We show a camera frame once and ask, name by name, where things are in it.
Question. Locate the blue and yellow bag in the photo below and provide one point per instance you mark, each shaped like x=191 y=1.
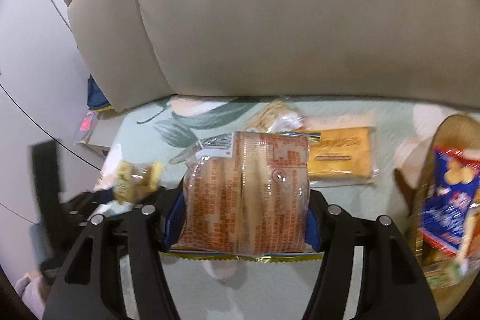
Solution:
x=96 y=98

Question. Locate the small orange label cake packet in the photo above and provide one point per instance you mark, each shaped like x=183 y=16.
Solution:
x=131 y=181

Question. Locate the gold ribbed bowl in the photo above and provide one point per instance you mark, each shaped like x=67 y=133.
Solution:
x=427 y=169

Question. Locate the beige padded headboard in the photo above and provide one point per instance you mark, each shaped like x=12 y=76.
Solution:
x=285 y=12

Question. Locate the white bedside cabinet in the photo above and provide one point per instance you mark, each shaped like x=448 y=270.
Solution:
x=99 y=139

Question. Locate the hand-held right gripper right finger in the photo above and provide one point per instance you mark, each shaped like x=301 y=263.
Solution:
x=327 y=230

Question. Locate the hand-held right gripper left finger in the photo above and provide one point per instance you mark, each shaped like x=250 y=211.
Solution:
x=172 y=222

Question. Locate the blue snack packet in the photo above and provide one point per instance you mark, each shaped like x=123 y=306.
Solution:
x=450 y=199

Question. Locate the pink plastic packet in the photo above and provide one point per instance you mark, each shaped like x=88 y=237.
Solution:
x=86 y=125

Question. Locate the clear crispy noodle packet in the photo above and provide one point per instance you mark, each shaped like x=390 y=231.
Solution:
x=275 y=117

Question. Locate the large toast bread packet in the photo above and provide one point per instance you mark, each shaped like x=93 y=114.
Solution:
x=343 y=158

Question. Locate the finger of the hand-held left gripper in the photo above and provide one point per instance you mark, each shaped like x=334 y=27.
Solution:
x=88 y=202

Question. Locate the orange print bread packet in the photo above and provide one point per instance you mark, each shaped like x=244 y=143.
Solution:
x=243 y=192

